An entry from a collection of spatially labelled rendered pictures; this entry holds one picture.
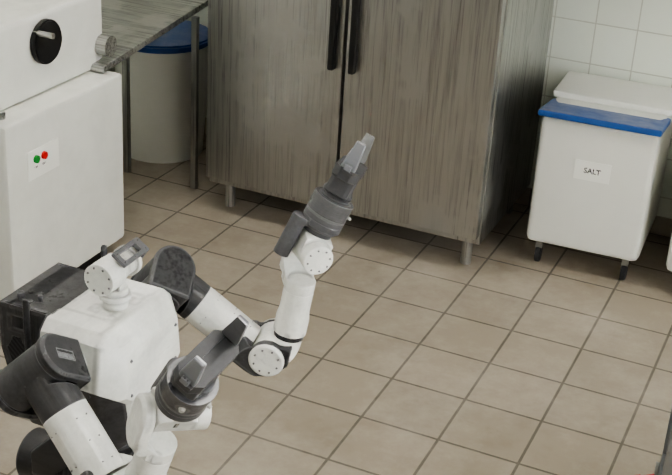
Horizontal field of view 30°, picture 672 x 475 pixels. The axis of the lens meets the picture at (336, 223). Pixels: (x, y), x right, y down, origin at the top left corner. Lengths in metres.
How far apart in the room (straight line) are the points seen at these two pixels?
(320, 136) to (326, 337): 1.07
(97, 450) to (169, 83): 4.39
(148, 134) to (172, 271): 4.07
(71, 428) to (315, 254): 0.61
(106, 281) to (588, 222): 3.61
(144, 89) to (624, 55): 2.43
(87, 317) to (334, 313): 2.92
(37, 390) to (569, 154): 3.68
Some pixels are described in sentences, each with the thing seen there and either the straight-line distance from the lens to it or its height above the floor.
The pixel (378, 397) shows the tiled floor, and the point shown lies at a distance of 4.79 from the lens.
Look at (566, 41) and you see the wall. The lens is 6.22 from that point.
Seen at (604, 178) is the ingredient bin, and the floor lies 0.50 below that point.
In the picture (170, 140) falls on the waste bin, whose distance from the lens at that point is 6.71.
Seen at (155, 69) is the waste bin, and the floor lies 0.53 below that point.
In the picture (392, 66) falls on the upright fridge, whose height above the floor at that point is 0.91.
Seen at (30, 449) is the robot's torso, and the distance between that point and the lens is 2.80.
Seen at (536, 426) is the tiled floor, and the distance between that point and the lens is 4.74.
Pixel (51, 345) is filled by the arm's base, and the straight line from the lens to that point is 2.36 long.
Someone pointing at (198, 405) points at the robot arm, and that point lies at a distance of 2.02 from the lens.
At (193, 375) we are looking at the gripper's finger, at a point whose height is 1.57.
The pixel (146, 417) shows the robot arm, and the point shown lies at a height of 1.42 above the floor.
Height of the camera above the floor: 2.58
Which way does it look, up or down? 25 degrees down
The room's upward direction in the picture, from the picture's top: 4 degrees clockwise
